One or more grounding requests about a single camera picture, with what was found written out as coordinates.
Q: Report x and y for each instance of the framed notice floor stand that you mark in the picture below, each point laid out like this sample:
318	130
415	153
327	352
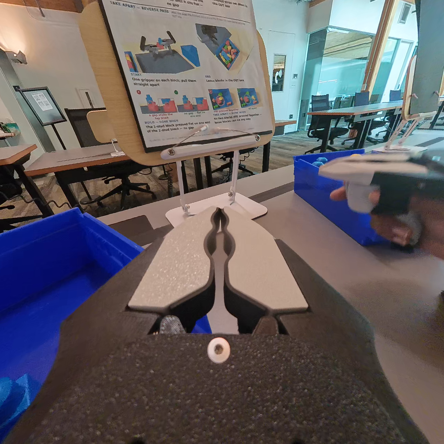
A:
43	104

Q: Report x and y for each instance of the blue bin with block pile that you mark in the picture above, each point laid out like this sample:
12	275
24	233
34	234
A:
52	277

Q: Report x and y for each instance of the wooden desk behind stand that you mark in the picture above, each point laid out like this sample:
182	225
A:
69	161

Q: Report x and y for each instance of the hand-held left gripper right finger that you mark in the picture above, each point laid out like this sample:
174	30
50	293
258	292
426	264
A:
263	274

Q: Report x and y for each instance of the small wooden board stand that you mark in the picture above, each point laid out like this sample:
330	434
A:
100	126

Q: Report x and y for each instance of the instruction sheet on white stand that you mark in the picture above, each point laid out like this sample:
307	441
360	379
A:
100	69

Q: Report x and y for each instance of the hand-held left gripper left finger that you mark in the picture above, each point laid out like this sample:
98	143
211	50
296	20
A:
170	274

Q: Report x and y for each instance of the long wooden desk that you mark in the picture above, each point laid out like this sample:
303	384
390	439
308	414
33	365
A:
347	110

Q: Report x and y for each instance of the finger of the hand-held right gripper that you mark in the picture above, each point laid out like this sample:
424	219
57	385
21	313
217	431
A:
364	170
381	157

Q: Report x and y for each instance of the blue bin for built steps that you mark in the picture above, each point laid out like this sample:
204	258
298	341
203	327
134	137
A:
312	194

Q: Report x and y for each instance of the person's right hand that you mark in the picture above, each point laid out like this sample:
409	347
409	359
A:
385	230

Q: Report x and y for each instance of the printed instruction sheet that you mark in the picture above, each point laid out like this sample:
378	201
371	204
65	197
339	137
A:
190	86

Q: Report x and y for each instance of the black office chair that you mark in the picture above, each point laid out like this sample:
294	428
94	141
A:
76	128
236	161
319	104

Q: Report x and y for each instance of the black flag panel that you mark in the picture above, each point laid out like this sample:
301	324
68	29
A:
430	69

